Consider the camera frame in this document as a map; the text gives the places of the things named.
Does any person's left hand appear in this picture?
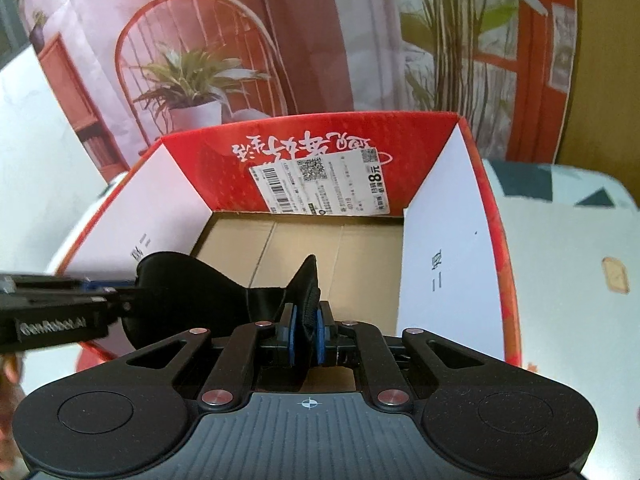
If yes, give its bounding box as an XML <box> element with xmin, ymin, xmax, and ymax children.
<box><xmin>0</xmin><ymin>352</ymin><xmax>25</xmax><ymax>397</ymax></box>

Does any wooden board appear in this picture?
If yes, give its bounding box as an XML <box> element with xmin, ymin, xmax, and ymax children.
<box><xmin>552</xmin><ymin>0</ymin><xmax>640</xmax><ymax>182</ymax></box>

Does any dark window pane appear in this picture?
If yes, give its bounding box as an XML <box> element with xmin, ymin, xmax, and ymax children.
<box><xmin>0</xmin><ymin>0</ymin><xmax>37</xmax><ymax>72</ymax></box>

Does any red strawberry cardboard box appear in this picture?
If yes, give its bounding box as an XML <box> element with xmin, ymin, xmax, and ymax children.
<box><xmin>49</xmin><ymin>110</ymin><xmax>524</xmax><ymax>369</ymax></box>

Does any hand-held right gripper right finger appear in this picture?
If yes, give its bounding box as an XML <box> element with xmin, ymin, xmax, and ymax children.
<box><xmin>311</xmin><ymin>302</ymin><xmax>522</xmax><ymax>411</ymax></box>

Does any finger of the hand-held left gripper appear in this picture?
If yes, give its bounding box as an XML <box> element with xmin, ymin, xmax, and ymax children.
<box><xmin>0</xmin><ymin>272</ymin><xmax>87</xmax><ymax>293</ymax></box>
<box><xmin>14</xmin><ymin>287</ymin><xmax>139</xmax><ymax>323</ymax></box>

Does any wall poster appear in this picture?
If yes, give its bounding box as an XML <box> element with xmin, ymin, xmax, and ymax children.
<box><xmin>0</xmin><ymin>0</ymin><xmax>581</xmax><ymax>187</ymax></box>

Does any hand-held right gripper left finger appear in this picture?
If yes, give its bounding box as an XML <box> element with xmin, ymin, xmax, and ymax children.
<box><xmin>114</xmin><ymin>303</ymin><xmax>302</xmax><ymax>411</ymax></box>

